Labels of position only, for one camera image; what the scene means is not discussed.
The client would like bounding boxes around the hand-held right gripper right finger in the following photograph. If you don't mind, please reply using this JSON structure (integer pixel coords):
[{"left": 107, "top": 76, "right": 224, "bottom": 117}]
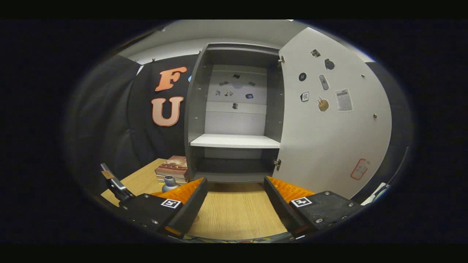
[{"left": 264, "top": 176, "right": 366, "bottom": 238}]

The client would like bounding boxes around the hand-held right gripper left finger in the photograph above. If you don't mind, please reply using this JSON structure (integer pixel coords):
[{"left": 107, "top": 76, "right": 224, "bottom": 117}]
[{"left": 119, "top": 178, "right": 209, "bottom": 238}]

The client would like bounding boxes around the silver bottle with pink label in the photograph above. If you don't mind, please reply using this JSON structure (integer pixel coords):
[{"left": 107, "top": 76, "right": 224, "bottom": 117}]
[{"left": 162, "top": 175, "right": 181, "bottom": 193}]

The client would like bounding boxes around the white cabinet door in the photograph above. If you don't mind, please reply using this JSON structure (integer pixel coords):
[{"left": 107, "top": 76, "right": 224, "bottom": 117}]
[{"left": 272, "top": 27, "right": 392, "bottom": 199}]

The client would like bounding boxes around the grey cabinet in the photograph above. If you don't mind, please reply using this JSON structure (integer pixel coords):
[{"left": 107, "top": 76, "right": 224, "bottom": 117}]
[{"left": 184, "top": 43, "right": 286, "bottom": 184}]

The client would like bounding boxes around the white cabinet shelf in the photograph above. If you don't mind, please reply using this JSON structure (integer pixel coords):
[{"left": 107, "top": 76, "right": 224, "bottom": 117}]
[{"left": 189, "top": 133, "right": 281, "bottom": 149}]

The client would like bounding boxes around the brown cover book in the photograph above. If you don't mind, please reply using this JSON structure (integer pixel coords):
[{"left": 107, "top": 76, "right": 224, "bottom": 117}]
[{"left": 154, "top": 155, "right": 189, "bottom": 175}]

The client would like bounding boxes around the black backdrop cloth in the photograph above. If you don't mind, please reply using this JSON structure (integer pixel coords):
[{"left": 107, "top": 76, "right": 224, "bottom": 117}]
[{"left": 68, "top": 54, "right": 200, "bottom": 198}]

